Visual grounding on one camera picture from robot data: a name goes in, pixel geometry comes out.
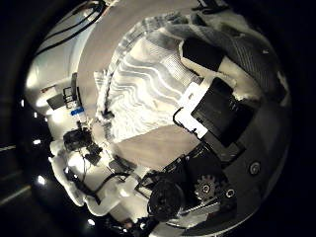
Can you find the blue tape strip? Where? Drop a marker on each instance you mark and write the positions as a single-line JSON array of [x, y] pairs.
[[77, 111]]

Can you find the grey white striped garment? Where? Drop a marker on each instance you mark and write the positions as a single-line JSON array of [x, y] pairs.
[[141, 92]]

